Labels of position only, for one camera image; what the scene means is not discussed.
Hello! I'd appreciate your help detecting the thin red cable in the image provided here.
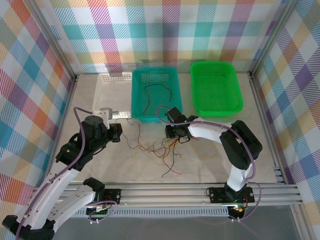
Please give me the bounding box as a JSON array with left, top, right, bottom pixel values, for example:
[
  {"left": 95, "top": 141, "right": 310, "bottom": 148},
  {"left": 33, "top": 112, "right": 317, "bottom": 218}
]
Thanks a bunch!
[
  {"left": 161, "top": 142, "right": 183, "bottom": 178},
  {"left": 147, "top": 138, "right": 180, "bottom": 154}
]

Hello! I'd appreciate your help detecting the thin yellow cable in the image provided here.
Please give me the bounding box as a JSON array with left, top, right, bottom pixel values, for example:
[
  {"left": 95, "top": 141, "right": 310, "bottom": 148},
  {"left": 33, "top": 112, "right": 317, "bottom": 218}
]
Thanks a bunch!
[
  {"left": 131, "top": 141, "right": 163, "bottom": 161},
  {"left": 194, "top": 142, "right": 218, "bottom": 161}
]

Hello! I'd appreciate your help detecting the thin orange cable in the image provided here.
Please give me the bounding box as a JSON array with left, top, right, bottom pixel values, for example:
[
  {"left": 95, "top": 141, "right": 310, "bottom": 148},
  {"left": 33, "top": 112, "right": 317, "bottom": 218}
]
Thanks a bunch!
[{"left": 139, "top": 142, "right": 176, "bottom": 161}]

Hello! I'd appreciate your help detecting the teal plastic basket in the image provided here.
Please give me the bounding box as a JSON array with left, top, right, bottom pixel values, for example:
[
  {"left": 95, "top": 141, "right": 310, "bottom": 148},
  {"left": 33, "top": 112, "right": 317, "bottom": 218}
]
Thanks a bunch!
[{"left": 131, "top": 67, "right": 184, "bottom": 124}]

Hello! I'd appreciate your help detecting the white plastic basket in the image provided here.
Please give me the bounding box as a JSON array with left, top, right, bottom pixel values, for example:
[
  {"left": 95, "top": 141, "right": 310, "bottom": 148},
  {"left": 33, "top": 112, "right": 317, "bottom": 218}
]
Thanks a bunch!
[{"left": 91, "top": 71, "right": 133, "bottom": 120}]

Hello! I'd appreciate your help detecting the green plastic basket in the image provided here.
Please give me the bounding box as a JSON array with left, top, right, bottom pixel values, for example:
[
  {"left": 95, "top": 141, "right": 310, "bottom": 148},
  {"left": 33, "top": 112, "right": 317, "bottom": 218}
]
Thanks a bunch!
[{"left": 190, "top": 61, "right": 245, "bottom": 118}]

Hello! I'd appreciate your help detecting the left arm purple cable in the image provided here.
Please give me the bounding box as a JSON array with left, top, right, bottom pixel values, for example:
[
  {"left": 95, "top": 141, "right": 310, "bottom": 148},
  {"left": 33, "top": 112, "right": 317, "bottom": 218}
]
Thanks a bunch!
[{"left": 13, "top": 106, "right": 119, "bottom": 238}]

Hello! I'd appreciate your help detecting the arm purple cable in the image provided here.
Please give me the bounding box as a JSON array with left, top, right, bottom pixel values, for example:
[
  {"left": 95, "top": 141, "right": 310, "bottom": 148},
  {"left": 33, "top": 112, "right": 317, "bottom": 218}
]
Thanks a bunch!
[
  {"left": 13, "top": 106, "right": 119, "bottom": 238},
  {"left": 155, "top": 105, "right": 263, "bottom": 223}
]

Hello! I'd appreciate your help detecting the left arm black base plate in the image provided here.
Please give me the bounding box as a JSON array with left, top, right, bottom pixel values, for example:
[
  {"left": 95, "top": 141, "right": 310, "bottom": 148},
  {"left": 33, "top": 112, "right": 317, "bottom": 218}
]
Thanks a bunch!
[{"left": 104, "top": 188, "right": 123, "bottom": 205}]

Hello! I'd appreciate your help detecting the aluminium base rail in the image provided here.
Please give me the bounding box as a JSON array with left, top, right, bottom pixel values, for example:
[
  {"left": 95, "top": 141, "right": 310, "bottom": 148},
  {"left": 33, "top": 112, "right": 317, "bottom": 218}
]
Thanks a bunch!
[{"left": 59, "top": 182, "right": 302, "bottom": 208}]

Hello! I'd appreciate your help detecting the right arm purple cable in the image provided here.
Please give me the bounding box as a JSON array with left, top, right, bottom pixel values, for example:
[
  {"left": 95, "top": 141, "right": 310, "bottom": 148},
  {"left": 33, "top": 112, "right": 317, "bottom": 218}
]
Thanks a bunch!
[{"left": 155, "top": 105, "right": 263, "bottom": 223}]

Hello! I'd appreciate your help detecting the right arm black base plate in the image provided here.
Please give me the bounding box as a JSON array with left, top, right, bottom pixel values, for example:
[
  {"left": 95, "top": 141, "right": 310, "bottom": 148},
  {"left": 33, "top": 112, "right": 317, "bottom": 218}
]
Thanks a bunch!
[{"left": 208, "top": 186, "right": 256, "bottom": 204}]

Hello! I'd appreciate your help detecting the grey slotted cable duct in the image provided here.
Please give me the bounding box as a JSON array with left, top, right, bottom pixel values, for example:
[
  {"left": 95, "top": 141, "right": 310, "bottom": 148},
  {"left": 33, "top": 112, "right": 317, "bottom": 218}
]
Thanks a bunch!
[{"left": 74, "top": 208, "right": 230, "bottom": 218}]

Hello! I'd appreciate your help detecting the aluminium frame post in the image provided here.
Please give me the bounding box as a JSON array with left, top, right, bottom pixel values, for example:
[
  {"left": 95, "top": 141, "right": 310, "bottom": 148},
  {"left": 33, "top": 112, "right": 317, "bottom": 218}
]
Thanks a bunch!
[
  {"left": 249, "top": 0, "right": 301, "bottom": 76},
  {"left": 29, "top": 0, "right": 79, "bottom": 82}
]

